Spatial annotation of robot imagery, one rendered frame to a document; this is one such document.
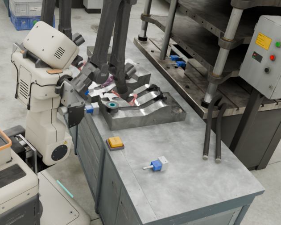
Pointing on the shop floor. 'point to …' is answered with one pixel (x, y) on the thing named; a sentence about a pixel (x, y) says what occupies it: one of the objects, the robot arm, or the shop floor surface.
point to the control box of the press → (264, 70)
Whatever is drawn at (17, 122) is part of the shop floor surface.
